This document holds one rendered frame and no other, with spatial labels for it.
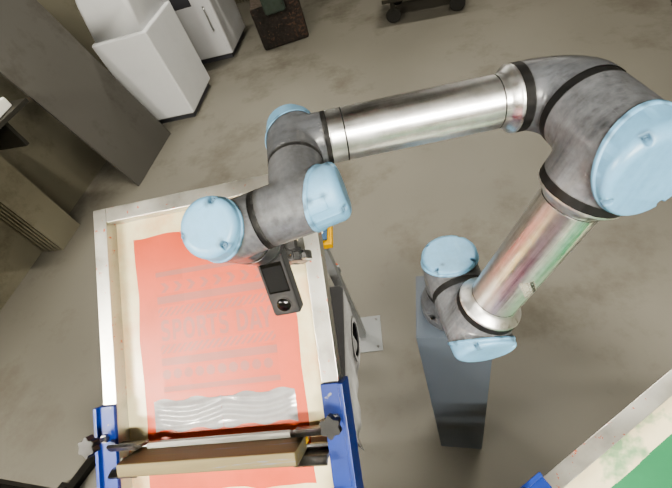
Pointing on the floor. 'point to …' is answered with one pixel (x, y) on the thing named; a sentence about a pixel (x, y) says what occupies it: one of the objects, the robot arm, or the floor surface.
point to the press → (277, 14)
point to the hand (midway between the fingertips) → (299, 262)
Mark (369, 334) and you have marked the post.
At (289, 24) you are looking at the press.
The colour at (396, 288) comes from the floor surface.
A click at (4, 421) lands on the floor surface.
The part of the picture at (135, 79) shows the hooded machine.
